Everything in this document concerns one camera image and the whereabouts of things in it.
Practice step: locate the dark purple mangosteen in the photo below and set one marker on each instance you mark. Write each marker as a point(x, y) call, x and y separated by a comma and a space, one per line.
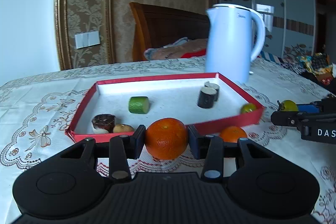
point(103, 123)

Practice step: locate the patterned pillow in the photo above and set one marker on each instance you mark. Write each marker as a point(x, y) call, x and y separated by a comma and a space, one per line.
point(183, 48)

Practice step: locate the dark sugarcane piece flat top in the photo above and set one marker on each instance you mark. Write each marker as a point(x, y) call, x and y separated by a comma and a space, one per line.
point(206, 98)

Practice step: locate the white embroidered tablecloth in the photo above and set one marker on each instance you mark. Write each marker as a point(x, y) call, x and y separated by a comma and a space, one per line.
point(37, 110)

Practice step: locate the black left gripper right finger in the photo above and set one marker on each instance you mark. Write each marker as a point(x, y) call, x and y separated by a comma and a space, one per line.
point(210, 148)

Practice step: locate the green cucumber piece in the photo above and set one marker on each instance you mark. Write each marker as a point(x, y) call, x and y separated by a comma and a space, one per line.
point(139, 105)

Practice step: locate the white electric kettle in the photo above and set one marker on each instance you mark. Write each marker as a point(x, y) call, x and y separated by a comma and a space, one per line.
point(236, 38)

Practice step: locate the sliding door wardrobe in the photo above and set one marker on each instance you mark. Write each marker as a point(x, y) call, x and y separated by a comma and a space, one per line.
point(289, 24)

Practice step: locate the small tan potato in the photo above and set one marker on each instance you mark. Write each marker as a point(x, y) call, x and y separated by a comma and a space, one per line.
point(121, 128)

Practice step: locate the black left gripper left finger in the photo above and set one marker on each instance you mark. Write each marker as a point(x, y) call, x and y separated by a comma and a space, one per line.
point(122, 148)

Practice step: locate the orange mandarin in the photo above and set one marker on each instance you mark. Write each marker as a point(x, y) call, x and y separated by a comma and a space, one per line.
point(166, 139)
point(232, 134)

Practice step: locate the colourful clothes pile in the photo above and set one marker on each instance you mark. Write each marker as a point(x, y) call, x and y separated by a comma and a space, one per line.
point(316, 67)

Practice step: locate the dark sugarcane piece chipped top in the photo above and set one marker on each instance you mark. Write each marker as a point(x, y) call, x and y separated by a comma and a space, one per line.
point(215, 87)

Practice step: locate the red shallow box tray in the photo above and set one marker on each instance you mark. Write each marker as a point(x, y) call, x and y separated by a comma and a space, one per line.
point(170, 96)

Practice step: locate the striped colourful bedding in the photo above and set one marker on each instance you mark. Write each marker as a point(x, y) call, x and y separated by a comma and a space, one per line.
point(278, 59)

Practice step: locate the white wall switch panel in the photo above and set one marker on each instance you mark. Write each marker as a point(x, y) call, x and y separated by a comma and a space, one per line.
point(87, 39)

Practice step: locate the green tomato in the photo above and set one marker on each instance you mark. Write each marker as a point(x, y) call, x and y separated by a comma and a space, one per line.
point(287, 105)
point(247, 108)

